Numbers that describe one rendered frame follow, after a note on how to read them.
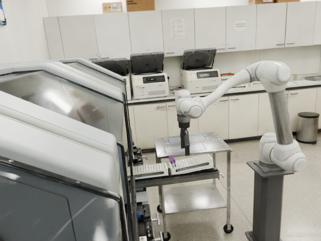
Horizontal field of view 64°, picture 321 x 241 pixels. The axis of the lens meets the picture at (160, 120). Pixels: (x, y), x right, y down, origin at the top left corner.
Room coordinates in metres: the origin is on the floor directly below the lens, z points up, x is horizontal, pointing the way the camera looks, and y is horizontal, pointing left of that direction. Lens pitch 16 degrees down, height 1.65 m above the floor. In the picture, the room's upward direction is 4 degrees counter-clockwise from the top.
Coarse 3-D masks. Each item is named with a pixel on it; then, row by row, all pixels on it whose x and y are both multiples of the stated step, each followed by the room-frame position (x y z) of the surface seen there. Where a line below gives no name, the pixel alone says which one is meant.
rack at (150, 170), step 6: (132, 168) 1.62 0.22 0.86; (138, 168) 1.61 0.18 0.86; (144, 168) 1.60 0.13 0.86; (150, 168) 1.59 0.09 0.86; (156, 168) 1.60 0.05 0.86; (162, 168) 1.58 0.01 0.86; (138, 174) 1.55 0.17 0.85; (144, 174) 1.63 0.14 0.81; (150, 174) 1.62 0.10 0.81; (156, 174) 1.61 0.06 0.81; (162, 174) 1.61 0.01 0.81
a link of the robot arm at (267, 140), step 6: (270, 132) 1.83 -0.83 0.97; (264, 138) 1.78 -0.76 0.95; (270, 138) 1.74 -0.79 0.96; (276, 138) 1.74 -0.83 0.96; (264, 144) 1.76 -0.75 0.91; (270, 144) 1.72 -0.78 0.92; (264, 150) 1.75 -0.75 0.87; (270, 150) 1.69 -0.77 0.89; (264, 156) 1.75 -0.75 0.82; (264, 162) 1.76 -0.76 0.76; (270, 162) 1.73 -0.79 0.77
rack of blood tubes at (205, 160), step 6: (198, 156) 1.69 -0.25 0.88; (204, 156) 1.67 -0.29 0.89; (210, 156) 1.65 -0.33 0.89; (180, 162) 1.64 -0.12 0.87; (186, 162) 1.62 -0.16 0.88; (192, 162) 1.61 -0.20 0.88; (198, 162) 1.59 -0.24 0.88; (204, 162) 1.59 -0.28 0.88; (210, 162) 1.60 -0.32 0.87; (174, 168) 1.57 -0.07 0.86; (180, 168) 1.62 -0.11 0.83; (186, 168) 1.60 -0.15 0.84; (192, 168) 1.63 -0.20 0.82; (198, 168) 1.59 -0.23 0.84; (204, 168) 1.59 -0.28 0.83
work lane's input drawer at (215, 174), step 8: (168, 168) 1.67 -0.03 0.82; (216, 168) 1.61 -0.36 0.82; (160, 176) 1.56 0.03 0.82; (168, 176) 1.56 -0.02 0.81; (176, 176) 1.56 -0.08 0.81; (184, 176) 1.56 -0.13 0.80; (192, 176) 1.57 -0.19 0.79; (200, 176) 1.57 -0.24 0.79; (208, 176) 1.58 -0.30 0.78; (216, 176) 1.59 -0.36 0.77; (224, 176) 1.61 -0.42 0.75; (136, 184) 1.53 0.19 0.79; (144, 184) 1.53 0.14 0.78; (152, 184) 1.54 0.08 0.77; (160, 184) 1.54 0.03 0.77; (168, 184) 1.55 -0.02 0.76
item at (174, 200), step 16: (160, 144) 2.14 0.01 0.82; (176, 144) 2.11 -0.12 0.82; (192, 144) 2.08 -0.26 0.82; (208, 144) 2.05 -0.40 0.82; (224, 144) 2.03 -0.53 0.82; (160, 160) 1.88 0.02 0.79; (160, 192) 1.88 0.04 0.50; (176, 192) 2.22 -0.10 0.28; (192, 192) 2.19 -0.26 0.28; (208, 192) 2.17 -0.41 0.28; (160, 208) 2.30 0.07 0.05; (176, 208) 1.95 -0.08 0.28; (192, 208) 1.94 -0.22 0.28; (208, 208) 1.93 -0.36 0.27
